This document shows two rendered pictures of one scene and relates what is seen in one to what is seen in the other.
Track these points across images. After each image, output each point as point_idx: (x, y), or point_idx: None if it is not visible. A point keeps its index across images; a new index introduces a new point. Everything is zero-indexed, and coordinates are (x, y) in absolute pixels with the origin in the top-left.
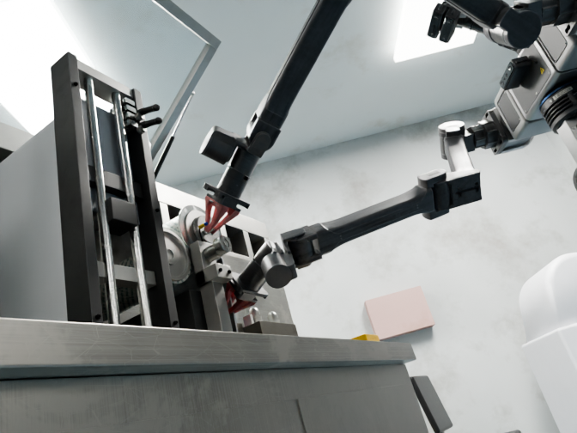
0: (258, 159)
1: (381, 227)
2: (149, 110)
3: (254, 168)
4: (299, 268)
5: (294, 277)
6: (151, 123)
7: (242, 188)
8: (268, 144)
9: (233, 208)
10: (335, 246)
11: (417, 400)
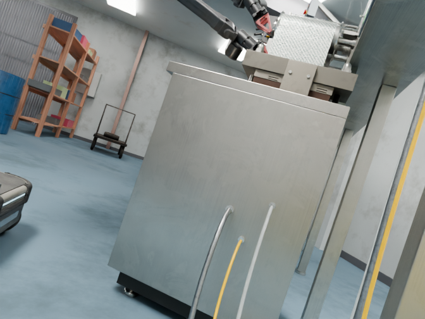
0: (243, 2)
1: (186, 7)
2: (258, 30)
3: (246, 4)
4: (229, 38)
5: (225, 54)
6: (257, 35)
7: (251, 15)
8: (234, 5)
9: (255, 24)
10: (210, 26)
11: (166, 93)
